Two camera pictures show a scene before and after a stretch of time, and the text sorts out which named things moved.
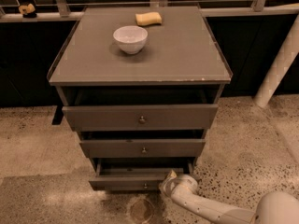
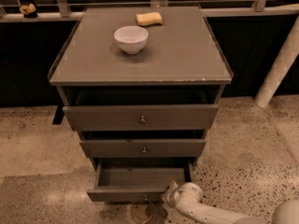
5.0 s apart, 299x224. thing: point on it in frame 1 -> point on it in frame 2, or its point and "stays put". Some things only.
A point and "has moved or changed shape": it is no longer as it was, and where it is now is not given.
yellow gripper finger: x=173 y=175 -> x=175 y=185
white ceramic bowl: x=131 y=39 stays put
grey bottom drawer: x=137 y=174 has moved or changed shape
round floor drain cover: x=142 y=210 stays put
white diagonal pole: x=280 y=66 stays put
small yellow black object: x=27 y=10 stays put
